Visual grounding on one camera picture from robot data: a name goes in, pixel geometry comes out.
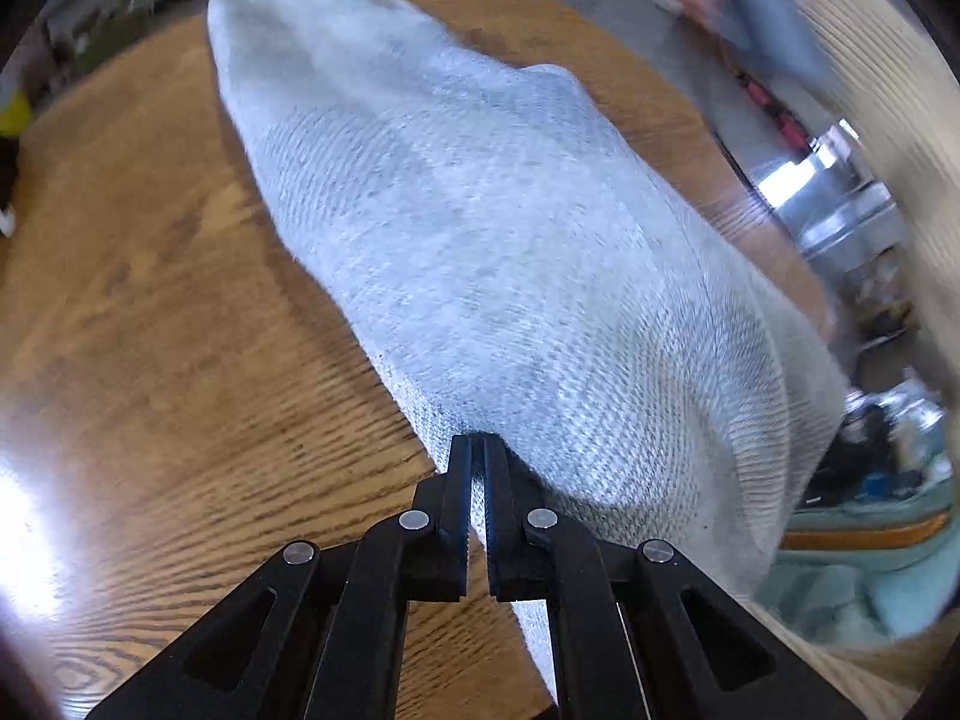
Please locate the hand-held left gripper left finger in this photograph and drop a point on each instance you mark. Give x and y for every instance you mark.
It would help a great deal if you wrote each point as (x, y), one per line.
(459, 495)

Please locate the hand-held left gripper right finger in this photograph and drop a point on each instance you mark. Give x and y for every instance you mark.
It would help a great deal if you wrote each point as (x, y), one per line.
(496, 495)

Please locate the grey knit sweater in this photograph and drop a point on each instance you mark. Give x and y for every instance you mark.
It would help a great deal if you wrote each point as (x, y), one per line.
(487, 240)

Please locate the person's right forearm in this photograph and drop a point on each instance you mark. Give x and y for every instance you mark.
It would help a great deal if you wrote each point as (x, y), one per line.
(900, 127)

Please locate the yellow bag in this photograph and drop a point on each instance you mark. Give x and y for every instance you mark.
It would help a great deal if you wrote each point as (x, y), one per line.
(15, 112)

